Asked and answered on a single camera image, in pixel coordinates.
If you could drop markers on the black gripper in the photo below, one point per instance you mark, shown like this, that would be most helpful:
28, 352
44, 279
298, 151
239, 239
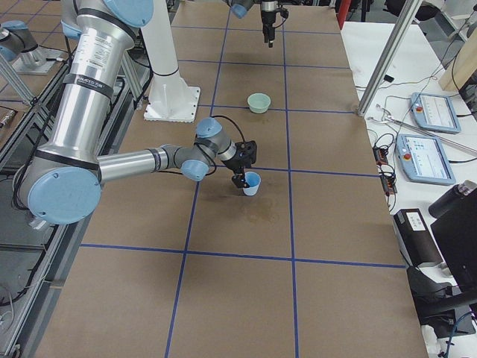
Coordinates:
237, 164
267, 17

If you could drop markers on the light blue plastic cup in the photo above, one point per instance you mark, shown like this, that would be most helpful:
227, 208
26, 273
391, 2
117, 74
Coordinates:
253, 181

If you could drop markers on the pale green bowl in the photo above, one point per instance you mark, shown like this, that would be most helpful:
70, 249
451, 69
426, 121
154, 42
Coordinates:
258, 102

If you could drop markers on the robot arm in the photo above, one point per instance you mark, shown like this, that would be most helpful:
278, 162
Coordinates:
61, 182
240, 8

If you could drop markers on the orange black usb hub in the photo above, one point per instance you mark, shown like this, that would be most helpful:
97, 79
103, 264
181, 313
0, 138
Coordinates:
386, 170

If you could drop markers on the upper teach pendant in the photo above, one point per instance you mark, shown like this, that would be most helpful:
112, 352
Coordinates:
434, 113

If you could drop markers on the teach pendant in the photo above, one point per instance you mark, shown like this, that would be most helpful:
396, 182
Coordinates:
423, 159
434, 113

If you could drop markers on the lower teach pendant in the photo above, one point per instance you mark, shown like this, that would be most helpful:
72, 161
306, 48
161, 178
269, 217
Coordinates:
423, 159

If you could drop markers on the black box device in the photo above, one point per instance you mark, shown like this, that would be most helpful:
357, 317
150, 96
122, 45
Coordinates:
416, 240

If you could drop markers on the black bottle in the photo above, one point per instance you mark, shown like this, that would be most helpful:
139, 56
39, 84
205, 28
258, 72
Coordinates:
450, 198

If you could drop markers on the black monitor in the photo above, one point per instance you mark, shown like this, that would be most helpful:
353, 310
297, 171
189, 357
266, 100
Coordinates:
455, 234

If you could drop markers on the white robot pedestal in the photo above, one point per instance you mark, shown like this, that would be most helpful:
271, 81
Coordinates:
170, 99

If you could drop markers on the metal rod with handle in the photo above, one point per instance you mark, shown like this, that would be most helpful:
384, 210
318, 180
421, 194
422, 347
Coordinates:
391, 119

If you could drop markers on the aluminium frame post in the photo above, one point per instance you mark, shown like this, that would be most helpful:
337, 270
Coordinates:
400, 29

